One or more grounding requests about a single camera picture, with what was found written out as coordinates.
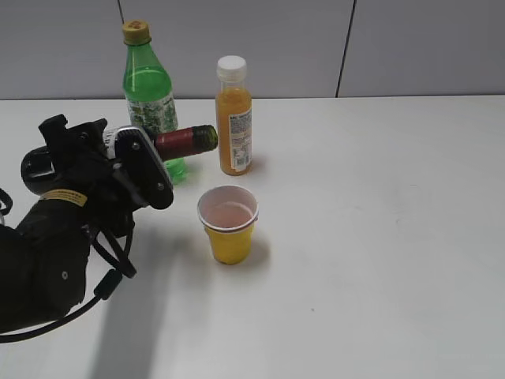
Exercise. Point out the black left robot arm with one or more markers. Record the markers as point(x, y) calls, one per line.
point(44, 276)

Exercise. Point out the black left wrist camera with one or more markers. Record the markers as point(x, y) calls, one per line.
point(144, 168)

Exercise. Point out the orange juice bottle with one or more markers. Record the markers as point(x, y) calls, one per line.
point(233, 105)

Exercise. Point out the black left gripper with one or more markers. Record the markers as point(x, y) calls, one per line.
point(81, 190)

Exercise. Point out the yellow paper cup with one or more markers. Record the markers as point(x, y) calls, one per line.
point(228, 214)

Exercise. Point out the dark red wine bottle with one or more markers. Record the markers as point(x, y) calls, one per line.
point(173, 145)

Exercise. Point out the green plastic soda bottle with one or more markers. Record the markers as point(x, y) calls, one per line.
point(146, 84)

